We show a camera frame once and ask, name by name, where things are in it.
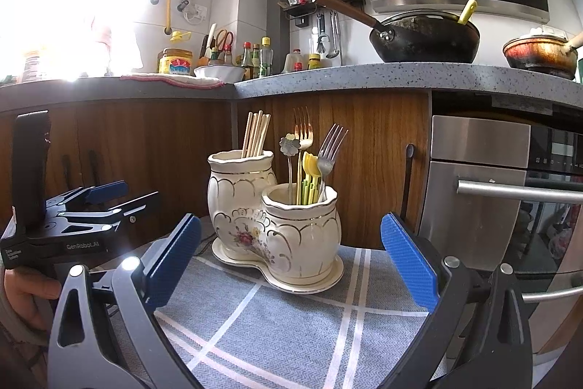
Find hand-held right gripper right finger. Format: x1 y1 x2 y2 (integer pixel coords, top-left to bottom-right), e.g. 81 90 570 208
380 213 533 389

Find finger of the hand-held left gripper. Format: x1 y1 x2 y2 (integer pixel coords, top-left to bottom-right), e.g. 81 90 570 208
46 180 129 212
50 190 161 236

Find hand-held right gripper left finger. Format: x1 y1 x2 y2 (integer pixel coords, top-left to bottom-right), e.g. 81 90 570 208
48 213 206 389

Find floral ceramic utensil holder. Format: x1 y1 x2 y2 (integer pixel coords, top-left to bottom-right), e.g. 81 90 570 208
207 149 344 294

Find silver fork green handle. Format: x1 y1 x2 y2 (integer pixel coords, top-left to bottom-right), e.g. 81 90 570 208
310 124 349 204

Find gold fork green handle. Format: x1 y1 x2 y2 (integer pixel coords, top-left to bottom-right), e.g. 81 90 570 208
294 108 316 205

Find person's left hand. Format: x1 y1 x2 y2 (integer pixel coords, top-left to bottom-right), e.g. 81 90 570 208
4 268 62 332

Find wooden kitchen cabinet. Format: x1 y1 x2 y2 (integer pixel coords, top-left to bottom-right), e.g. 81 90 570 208
0 90 433 248

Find white pink dish towel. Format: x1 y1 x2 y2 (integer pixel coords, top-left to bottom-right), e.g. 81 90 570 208
120 72 225 90

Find grey plaid table cloth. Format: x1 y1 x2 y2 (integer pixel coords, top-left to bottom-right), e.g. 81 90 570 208
89 234 449 389

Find stainless steel oven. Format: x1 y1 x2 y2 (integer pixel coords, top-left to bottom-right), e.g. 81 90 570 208
418 114 583 353

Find yellow label jar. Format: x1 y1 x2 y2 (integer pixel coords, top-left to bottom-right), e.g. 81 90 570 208
158 47 193 75

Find white bowl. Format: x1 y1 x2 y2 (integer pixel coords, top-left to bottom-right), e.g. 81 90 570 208
193 65 247 83

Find flower-shaped metal spoon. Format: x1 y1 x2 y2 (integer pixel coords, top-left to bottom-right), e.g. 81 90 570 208
279 135 301 207

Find dark sauce bottle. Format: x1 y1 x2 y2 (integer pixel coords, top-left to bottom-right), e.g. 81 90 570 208
241 42 254 80

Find grey speckled countertop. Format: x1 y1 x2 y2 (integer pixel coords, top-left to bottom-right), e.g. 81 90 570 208
0 63 583 116

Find yellow cap green bottle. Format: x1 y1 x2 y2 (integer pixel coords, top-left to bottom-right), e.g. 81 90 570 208
259 37 273 77

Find white jar red lid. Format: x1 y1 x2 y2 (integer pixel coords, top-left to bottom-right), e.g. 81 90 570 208
282 48 307 74

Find black wok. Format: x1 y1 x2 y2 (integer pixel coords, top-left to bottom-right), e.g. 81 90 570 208
314 0 481 64

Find hanging metal kitchen tool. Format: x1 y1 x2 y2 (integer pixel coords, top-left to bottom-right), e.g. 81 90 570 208
330 11 342 55
315 13 331 55

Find rusty cooking pot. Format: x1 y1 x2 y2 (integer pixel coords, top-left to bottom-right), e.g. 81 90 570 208
502 29 583 81

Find yellow spatula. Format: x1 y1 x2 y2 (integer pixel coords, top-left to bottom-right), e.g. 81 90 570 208
457 0 478 26

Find black cabinet handle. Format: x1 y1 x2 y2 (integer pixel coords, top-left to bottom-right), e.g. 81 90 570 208
404 143 416 226

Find steel oven door handle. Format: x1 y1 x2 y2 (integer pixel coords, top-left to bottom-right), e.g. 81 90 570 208
457 178 583 205

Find steel drawer handle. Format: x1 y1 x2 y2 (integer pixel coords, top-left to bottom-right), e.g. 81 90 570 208
520 288 583 304

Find red handled scissors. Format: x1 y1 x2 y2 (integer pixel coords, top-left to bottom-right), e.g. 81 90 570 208
214 30 234 53

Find white wall socket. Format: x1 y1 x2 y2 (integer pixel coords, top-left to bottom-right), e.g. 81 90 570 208
184 4 209 24

